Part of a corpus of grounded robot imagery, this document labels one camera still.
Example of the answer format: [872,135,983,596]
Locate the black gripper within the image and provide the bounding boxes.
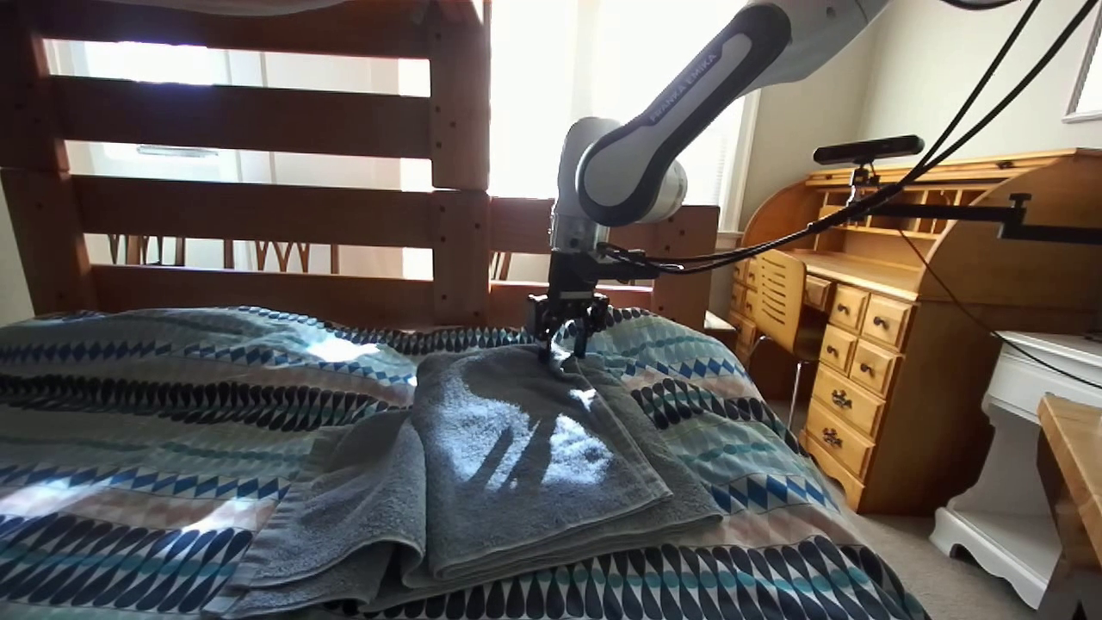
[525,247,613,365]

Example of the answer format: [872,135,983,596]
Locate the grey-blue terry towel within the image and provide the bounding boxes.
[219,342,734,620]

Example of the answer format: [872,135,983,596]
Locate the wooden chairs behind bed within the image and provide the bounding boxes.
[106,231,345,280]

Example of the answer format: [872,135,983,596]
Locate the wooden roll-top desk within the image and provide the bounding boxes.
[726,149,1102,520]

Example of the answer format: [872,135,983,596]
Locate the blue patterned bed blanket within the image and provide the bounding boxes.
[0,299,937,620]

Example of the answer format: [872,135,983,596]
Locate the white side table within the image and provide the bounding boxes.
[925,328,1102,614]

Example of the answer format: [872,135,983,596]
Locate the light wooden table top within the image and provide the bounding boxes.
[1033,392,1102,620]

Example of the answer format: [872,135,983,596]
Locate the wooden bunk bed frame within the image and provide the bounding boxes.
[0,0,723,337]

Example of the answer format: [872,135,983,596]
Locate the black stereo camera on arm mount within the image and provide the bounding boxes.
[809,131,931,171]

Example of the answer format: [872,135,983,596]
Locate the thin black cable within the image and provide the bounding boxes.
[905,235,1102,392]

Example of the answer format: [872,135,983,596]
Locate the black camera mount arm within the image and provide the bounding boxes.
[842,166,1102,247]

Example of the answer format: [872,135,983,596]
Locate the black cable with metal connector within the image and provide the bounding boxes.
[788,0,1102,261]

